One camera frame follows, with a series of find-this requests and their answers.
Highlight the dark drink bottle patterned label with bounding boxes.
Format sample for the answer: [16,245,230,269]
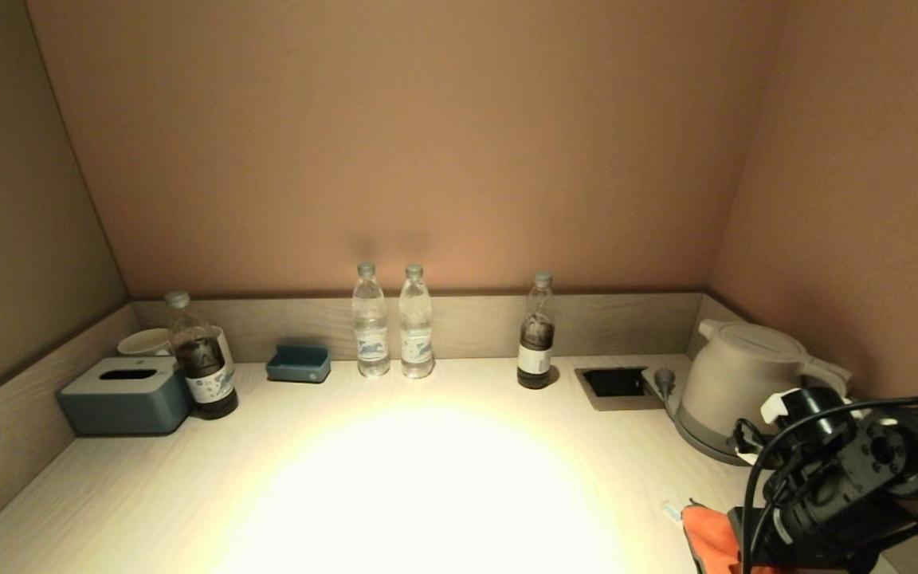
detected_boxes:
[164,291,239,420]

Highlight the clear water bottle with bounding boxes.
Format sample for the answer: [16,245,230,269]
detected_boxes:
[398,265,435,379]
[351,263,390,378]

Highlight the recessed black socket box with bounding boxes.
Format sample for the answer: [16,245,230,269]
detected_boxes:
[574,366,661,411]

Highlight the white electric kettle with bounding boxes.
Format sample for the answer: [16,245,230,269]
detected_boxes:
[677,319,853,459]

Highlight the slim dark bottle white label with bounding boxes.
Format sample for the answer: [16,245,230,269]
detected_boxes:
[516,272,555,390]

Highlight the small blue tray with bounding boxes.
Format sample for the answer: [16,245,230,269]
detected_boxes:
[265,344,332,384]

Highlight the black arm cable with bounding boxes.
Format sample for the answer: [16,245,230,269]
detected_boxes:
[741,395,918,574]

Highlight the grey kettle base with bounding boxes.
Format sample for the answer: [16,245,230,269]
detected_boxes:
[670,399,755,466]

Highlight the blue-grey tissue box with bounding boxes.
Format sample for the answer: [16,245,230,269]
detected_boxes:
[57,357,192,437]

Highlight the orange microfibre cloth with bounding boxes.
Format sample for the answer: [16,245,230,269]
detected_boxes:
[666,498,751,574]

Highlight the grey power plug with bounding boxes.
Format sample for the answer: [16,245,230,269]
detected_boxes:
[641,366,680,417]

